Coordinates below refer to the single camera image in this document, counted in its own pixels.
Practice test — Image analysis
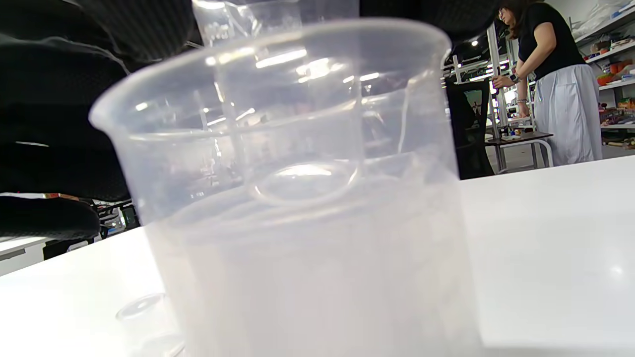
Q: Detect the white metal post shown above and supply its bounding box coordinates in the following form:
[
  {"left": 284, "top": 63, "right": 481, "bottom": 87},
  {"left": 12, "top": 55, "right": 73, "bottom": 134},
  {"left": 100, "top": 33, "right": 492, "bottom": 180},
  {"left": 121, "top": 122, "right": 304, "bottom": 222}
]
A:
[{"left": 486, "top": 22, "right": 509, "bottom": 172}]

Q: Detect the person's right hand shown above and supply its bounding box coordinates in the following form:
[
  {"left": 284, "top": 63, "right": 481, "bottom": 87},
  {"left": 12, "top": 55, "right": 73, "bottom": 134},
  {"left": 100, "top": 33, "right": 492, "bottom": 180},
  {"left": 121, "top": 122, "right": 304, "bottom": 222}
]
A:
[{"left": 0, "top": 0, "right": 194, "bottom": 238}]

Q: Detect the small clear plastic beaker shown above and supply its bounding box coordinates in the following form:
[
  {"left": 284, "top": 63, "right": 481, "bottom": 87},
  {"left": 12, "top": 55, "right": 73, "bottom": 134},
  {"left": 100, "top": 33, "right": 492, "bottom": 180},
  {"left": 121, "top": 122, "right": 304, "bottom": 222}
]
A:
[{"left": 192, "top": 0, "right": 361, "bottom": 205}]

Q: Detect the largest clear plastic beaker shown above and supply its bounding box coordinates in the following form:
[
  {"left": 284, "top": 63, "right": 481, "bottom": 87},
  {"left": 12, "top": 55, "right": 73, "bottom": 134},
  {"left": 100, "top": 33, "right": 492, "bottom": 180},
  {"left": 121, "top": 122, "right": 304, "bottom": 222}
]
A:
[{"left": 88, "top": 17, "right": 484, "bottom": 357}]

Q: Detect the tiniest clear plastic beaker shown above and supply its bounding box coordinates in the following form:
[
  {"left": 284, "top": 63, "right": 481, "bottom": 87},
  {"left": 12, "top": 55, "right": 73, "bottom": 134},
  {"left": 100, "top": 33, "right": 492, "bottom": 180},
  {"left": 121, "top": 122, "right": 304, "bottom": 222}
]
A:
[{"left": 116, "top": 292, "right": 185, "bottom": 357}]

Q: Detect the storage shelf with items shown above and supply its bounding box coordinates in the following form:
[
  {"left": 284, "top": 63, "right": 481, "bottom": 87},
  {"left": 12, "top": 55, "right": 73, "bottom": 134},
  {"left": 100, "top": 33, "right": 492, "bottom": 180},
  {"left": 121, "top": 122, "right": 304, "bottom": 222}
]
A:
[{"left": 571, "top": 0, "right": 635, "bottom": 149}]

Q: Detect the person's left hand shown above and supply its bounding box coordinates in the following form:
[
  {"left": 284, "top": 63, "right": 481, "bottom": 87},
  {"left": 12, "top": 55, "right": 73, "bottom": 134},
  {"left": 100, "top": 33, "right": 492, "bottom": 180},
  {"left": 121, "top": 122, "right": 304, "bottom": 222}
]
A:
[{"left": 360, "top": 0, "right": 502, "bottom": 43}]

